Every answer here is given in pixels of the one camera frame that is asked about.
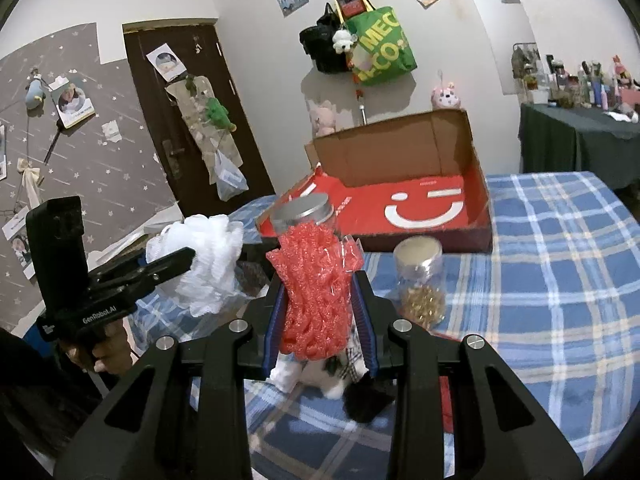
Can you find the red cardboard box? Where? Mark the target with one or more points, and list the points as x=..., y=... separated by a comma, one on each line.
x=407, y=176

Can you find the dark brown door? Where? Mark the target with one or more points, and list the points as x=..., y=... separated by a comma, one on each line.
x=185, y=140

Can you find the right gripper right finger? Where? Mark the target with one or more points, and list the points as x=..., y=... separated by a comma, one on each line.
x=374, y=316

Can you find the red framed picture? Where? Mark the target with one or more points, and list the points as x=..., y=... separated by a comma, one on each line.
x=350, y=8

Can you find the white fluffy plush toy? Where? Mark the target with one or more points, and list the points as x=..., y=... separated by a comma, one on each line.
x=331, y=376

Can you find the tall glass jar metal lid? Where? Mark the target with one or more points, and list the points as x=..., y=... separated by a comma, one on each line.
x=313, y=208

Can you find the left human hand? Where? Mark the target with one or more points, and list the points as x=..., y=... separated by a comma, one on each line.
x=112, y=355

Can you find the dark green covered table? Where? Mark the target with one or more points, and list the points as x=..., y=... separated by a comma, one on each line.
x=557, y=139

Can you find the red mesh bath puff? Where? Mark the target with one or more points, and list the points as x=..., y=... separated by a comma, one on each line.
x=315, y=265

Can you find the penguin plush on wall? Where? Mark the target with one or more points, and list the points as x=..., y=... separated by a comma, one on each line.
x=35, y=94

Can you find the blue plaid tablecloth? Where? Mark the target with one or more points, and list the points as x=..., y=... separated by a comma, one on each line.
x=558, y=299

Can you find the white plastic bag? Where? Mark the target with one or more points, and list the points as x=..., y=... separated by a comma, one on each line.
x=229, y=179

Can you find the black bag on wall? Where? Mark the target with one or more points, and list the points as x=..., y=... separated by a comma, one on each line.
x=317, y=42

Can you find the pink cat plush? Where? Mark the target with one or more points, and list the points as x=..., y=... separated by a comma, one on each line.
x=445, y=98

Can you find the white mesh bath puff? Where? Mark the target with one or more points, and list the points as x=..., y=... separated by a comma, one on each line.
x=210, y=285

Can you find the white panda plush keychain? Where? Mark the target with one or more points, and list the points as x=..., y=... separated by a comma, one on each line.
x=343, y=41

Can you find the black fuzzy pompom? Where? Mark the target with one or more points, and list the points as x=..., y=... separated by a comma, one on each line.
x=366, y=399

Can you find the green plush on door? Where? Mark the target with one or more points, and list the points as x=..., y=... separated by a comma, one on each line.
x=218, y=115

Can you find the pale pink pig plush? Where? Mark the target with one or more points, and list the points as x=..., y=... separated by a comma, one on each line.
x=323, y=119

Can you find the small jar gold beads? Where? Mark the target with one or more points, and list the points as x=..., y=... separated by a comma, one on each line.
x=421, y=280

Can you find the photo on door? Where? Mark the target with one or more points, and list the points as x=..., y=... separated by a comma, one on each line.
x=166, y=63

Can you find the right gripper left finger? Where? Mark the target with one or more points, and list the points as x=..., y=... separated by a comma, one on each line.
x=266, y=317

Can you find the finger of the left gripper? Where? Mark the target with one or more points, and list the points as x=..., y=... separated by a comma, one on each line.
x=127, y=278

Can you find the green tote bag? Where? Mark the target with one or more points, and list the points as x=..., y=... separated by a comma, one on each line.
x=382, y=51

